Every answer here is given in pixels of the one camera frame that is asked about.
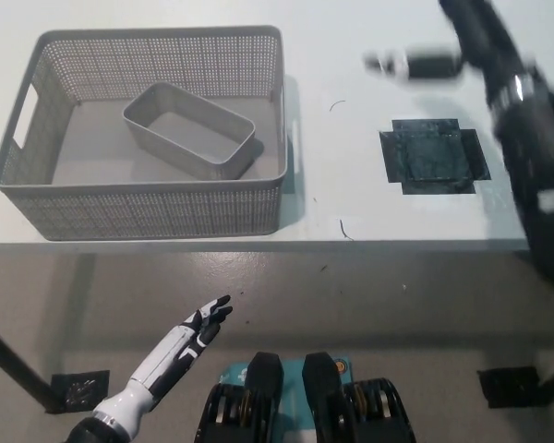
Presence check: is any black and teal robot body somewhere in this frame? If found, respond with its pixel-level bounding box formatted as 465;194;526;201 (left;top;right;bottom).
194;353;416;443

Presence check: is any black tape table patch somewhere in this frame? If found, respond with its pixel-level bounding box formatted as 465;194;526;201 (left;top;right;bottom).
379;118;492;198

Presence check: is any black table leg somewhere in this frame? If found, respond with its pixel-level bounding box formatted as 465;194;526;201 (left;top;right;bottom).
0;317;68;414

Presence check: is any small grey perforated basket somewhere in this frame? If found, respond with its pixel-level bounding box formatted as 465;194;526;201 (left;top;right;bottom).
122;81;258;180

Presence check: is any black and white right hand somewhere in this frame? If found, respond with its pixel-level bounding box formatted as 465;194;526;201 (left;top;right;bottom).
363;0;539;111

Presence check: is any white and black left hand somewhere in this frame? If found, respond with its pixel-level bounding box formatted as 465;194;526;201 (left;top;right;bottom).
128;294;235;405

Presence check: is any large grey perforated basket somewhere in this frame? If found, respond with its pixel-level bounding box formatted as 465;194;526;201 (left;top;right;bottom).
0;25;301;242

